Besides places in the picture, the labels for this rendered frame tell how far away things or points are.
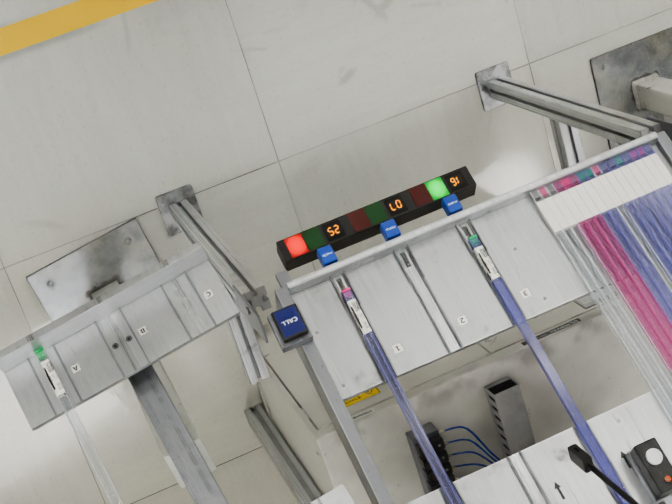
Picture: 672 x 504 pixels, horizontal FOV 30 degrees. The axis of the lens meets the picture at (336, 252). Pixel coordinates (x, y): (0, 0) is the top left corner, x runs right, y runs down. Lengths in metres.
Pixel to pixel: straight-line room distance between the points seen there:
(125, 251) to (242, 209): 0.26
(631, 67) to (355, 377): 1.29
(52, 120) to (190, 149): 0.28
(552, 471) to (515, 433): 0.39
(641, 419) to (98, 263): 1.20
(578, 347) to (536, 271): 0.34
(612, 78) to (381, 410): 1.08
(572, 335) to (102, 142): 1.00
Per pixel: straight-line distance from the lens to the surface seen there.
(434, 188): 2.04
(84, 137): 2.55
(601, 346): 2.31
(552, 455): 1.87
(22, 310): 2.63
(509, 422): 2.23
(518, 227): 2.01
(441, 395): 2.20
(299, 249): 1.98
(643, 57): 2.94
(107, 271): 2.61
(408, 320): 1.92
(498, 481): 1.84
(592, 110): 2.39
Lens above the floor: 2.50
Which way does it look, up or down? 66 degrees down
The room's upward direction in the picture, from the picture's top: 130 degrees clockwise
